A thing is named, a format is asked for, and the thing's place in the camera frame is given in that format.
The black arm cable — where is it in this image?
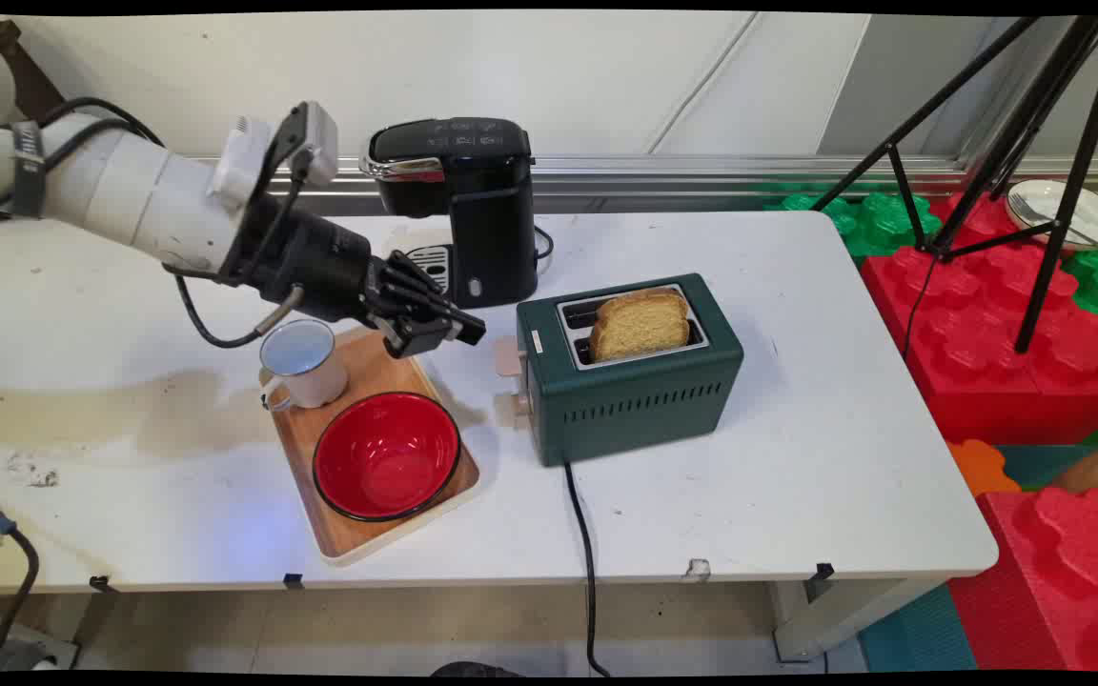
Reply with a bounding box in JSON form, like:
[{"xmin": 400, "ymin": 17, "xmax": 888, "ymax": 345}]
[{"xmin": 0, "ymin": 95, "xmax": 308, "ymax": 350}]

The toast bread slice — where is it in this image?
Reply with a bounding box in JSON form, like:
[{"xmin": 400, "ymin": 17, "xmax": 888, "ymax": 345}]
[{"xmin": 590, "ymin": 289, "xmax": 693, "ymax": 364}]

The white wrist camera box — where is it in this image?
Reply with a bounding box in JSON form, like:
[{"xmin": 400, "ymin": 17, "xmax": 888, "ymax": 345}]
[{"xmin": 207, "ymin": 101, "xmax": 340, "ymax": 212}]

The black cable with metal connector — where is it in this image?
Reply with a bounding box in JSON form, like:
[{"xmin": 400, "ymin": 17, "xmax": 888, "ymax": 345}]
[{"xmin": 0, "ymin": 488, "xmax": 41, "ymax": 672}]

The wooden serving tray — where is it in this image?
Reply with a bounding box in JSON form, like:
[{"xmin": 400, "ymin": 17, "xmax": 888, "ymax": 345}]
[{"xmin": 257, "ymin": 322, "xmax": 481, "ymax": 569}]

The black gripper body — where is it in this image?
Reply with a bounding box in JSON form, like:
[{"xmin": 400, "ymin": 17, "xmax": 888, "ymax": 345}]
[{"xmin": 221, "ymin": 192, "xmax": 399, "ymax": 325}]

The red bowl black rim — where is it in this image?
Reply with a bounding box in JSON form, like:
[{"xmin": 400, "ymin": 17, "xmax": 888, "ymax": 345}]
[{"xmin": 312, "ymin": 391, "xmax": 462, "ymax": 523}]

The green two-slot toaster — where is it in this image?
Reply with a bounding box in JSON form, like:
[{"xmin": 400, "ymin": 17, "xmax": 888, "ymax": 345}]
[{"xmin": 495, "ymin": 272, "xmax": 745, "ymax": 468}]

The black camera tripod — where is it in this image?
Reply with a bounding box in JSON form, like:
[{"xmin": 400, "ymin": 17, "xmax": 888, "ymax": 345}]
[{"xmin": 808, "ymin": 13, "xmax": 1098, "ymax": 355}]

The orange foam block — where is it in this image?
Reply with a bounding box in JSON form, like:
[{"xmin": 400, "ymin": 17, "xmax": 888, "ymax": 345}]
[{"xmin": 945, "ymin": 438, "xmax": 1023, "ymax": 498}]

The large red building block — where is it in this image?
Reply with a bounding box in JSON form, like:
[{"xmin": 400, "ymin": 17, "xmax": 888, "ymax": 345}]
[
  {"xmin": 947, "ymin": 486, "xmax": 1098, "ymax": 674},
  {"xmin": 859, "ymin": 191, "xmax": 1098, "ymax": 447}
]

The black toaster power cord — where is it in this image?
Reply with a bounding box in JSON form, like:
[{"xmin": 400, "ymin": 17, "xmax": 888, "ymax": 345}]
[{"xmin": 562, "ymin": 459, "xmax": 613, "ymax": 677}]

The black coffee machine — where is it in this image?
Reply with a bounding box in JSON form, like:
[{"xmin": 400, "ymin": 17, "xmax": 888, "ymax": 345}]
[{"xmin": 359, "ymin": 117, "xmax": 540, "ymax": 310}]

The white enamel mug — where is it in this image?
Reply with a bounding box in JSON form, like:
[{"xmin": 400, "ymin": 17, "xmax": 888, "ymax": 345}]
[{"xmin": 258, "ymin": 318, "xmax": 350, "ymax": 413}]

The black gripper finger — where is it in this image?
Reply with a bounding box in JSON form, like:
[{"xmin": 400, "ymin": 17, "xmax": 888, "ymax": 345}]
[
  {"xmin": 364, "ymin": 286, "xmax": 464, "ymax": 360},
  {"xmin": 383, "ymin": 250, "xmax": 487, "ymax": 346}
]

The white plate with fork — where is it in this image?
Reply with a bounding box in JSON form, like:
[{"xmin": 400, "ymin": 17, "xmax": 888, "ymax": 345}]
[{"xmin": 1005, "ymin": 178, "xmax": 1098, "ymax": 252}]

